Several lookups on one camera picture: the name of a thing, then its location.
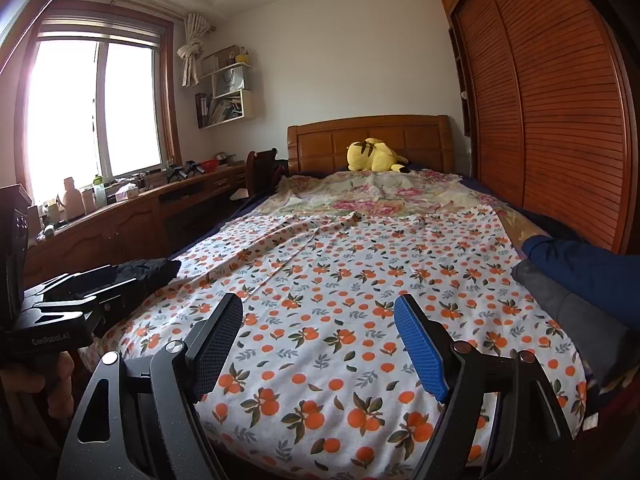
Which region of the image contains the wooden louvered wardrobe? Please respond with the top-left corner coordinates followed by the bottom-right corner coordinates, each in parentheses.
top-left (436, 0), bottom-right (640, 256)

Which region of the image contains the row of shelf files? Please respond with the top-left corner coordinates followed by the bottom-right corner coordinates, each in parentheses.
top-left (196, 92), bottom-right (243, 128)

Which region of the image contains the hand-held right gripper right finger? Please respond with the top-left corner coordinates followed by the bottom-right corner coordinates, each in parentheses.
top-left (393, 294), bottom-right (576, 480)

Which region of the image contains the person's left hand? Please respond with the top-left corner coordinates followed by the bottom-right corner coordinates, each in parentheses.
top-left (0, 351), bottom-right (77, 423)

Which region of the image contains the blue garment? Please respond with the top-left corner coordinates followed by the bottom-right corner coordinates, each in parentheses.
top-left (522, 235), bottom-right (640, 311)

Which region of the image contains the yellow plush toy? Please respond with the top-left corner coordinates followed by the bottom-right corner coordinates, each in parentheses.
top-left (347, 138), bottom-right (411, 173)

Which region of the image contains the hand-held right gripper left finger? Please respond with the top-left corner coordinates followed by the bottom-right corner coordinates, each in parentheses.
top-left (56, 292), bottom-right (244, 480)

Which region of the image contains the bed with floral sheet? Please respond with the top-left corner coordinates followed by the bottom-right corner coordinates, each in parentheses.
top-left (80, 207), bottom-right (588, 473)

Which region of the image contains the grey garment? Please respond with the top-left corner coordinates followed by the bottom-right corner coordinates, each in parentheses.
top-left (511, 259), bottom-right (640, 386)

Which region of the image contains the golden patterned quilt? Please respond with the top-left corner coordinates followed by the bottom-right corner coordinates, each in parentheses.
top-left (497, 207), bottom-right (548, 248)

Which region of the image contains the long wooden desk cabinet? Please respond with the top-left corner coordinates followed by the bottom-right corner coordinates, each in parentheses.
top-left (22, 162), bottom-right (251, 291)

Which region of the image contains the beige plastic bottle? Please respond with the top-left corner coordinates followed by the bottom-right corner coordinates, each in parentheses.
top-left (62, 177), bottom-right (86, 221)

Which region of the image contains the white paper bag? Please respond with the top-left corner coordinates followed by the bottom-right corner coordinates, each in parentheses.
top-left (216, 66), bottom-right (246, 96)

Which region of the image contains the tied beige curtain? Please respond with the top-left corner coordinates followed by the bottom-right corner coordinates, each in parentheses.
top-left (176, 12), bottom-right (216, 88)

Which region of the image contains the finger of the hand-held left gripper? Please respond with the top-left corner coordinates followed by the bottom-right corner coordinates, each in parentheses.
top-left (24, 266), bottom-right (121, 297)
top-left (35, 280), bottom-right (151, 338)

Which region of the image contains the black tripod device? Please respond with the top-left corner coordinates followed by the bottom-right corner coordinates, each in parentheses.
top-left (167, 161), bottom-right (201, 182)

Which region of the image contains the pink floral blanket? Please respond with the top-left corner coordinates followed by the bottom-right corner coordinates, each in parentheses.
top-left (274, 169), bottom-right (511, 221)

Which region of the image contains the black shirt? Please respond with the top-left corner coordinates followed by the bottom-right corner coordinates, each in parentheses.
top-left (114, 258), bottom-right (182, 295)

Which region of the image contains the wooden bed headboard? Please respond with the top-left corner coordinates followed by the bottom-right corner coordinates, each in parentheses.
top-left (287, 115), bottom-right (456, 178)

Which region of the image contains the wooden chair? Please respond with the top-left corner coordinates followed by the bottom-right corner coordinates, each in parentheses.
top-left (245, 147), bottom-right (288, 201)

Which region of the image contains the white wall shelf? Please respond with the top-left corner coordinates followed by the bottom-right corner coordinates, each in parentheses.
top-left (195, 45), bottom-right (256, 130)

